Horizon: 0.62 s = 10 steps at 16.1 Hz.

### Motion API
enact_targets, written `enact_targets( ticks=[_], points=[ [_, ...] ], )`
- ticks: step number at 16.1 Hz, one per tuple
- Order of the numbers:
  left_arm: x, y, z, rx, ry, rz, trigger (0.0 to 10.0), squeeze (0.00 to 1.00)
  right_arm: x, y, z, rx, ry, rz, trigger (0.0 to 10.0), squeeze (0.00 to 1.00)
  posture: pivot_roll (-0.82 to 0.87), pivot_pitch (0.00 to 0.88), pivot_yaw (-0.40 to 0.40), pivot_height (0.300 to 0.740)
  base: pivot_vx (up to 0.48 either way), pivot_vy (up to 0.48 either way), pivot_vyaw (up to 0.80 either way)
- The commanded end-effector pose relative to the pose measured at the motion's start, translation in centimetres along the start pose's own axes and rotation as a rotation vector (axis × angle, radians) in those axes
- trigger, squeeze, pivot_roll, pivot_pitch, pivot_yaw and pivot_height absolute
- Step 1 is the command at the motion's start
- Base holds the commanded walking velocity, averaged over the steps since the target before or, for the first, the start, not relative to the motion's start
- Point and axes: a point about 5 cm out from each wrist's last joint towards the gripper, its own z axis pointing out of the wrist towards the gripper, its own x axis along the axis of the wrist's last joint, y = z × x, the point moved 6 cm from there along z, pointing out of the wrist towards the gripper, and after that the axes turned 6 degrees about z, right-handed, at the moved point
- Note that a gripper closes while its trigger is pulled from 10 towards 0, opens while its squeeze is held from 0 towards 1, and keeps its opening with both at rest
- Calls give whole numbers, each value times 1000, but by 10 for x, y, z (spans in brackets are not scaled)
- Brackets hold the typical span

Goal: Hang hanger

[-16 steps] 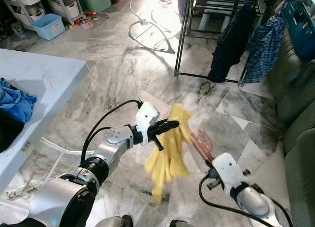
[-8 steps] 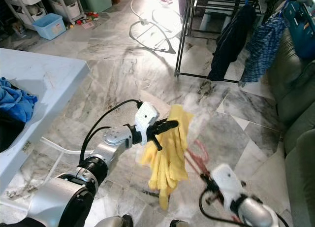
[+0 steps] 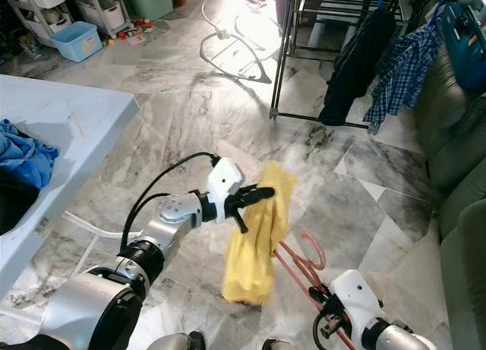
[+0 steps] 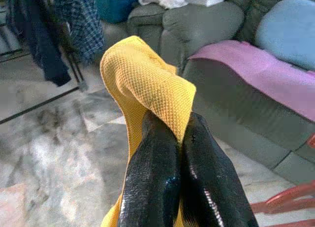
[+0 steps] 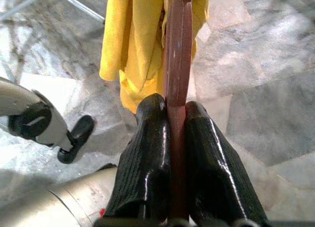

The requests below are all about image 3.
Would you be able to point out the blue plaid shirt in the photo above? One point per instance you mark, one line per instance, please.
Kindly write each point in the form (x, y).
(402, 73)

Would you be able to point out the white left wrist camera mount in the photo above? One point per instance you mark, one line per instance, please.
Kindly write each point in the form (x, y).
(226, 179)

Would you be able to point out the black metal drying rack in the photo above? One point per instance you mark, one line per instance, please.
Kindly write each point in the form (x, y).
(307, 119)

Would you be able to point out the blue garment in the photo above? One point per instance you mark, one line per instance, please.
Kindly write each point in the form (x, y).
(26, 156)

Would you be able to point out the white baby bouncer frame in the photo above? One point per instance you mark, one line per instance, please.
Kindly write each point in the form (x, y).
(262, 77)

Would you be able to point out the white folding table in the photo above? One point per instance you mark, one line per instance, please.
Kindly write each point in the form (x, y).
(68, 115)

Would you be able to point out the black garment with button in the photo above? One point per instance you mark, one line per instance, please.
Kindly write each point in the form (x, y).
(15, 206)

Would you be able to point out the robot right leg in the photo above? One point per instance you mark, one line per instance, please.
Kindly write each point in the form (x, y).
(282, 345)

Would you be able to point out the purple upholstered seat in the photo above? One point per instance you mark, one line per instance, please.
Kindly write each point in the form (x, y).
(285, 2)

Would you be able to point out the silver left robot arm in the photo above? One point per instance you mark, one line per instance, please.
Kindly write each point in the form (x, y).
(99, 312)

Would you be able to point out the robot leg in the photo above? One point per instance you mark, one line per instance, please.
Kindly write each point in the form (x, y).
(175, 342)
(282, 345)

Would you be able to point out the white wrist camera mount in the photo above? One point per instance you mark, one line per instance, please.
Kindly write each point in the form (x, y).
(226, 179)
(353, 293)

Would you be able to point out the robot left leg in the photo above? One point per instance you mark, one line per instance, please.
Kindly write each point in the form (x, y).
(175, 342)

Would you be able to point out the black long-sleeved top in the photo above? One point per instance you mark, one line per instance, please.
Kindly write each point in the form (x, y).
(357, 69)

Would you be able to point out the light blue plastic bin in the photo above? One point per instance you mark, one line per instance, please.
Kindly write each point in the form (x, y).
(76, 42)

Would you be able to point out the blue travel bag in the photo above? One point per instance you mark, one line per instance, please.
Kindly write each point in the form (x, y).
(467, 42)

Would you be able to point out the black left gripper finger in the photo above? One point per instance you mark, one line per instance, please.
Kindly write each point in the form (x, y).
(258, 194)

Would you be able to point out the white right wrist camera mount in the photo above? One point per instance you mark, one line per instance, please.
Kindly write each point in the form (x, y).
(353, 293)

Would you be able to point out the pink plastic hanger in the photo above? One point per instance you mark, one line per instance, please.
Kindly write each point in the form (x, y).
(320, 247)

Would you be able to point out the dark green sofa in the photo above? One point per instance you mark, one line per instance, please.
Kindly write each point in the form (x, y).
(456, 152)

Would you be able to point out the yellow garment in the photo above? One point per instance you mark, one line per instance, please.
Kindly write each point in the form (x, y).
(254, 266)

